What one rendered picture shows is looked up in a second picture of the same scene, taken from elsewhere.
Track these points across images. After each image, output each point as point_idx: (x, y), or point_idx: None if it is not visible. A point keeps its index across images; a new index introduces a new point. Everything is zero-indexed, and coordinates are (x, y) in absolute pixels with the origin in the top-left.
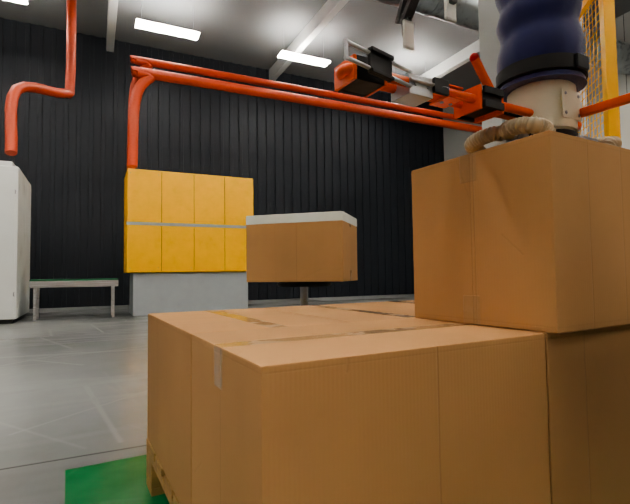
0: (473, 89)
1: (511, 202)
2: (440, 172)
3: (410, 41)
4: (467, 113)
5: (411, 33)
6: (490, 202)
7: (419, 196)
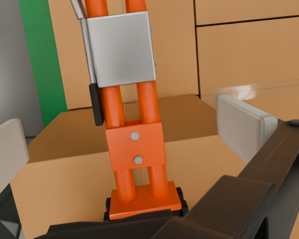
0: (125, 208)
1: (74, 134)
2: (179, 134)
3: (225, 126)
4: (142, 186)
5: (238, 142)
6: (100, 131)
7: (214, 121)
